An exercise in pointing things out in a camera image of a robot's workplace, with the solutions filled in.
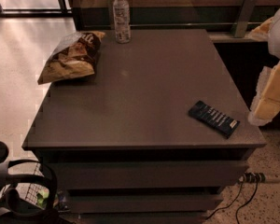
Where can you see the brown chip bag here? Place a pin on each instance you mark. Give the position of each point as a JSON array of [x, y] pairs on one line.
[[74, 57]]

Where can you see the lower grey drawer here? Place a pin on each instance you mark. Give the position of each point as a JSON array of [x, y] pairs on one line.
[[142, 204]]

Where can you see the grey drawer cabinet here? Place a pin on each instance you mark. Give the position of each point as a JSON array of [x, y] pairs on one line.
[[136, 110]]

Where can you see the grey metal shelf bracket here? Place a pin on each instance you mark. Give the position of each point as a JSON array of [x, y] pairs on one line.
[[239, 28]]

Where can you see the grey drawer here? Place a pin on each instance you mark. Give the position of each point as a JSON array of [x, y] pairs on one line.
[[148, 174], [142, 204]]

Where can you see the dark blue rxbar wrapper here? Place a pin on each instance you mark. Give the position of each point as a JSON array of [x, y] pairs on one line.
[[213, 118]]

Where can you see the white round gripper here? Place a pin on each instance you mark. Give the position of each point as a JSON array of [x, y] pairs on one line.
[[266, 104]]

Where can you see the white power strip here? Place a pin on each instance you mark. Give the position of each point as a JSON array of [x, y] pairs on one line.
[[259, 178]]

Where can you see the upper grey drawer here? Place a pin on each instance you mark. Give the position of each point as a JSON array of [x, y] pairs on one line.
[[148, 174]]

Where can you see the wire mesh basket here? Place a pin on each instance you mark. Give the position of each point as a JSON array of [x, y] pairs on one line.
[[38, 194]]

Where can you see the clear plastic water bottle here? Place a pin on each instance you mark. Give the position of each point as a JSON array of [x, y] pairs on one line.
[[121, 16]]

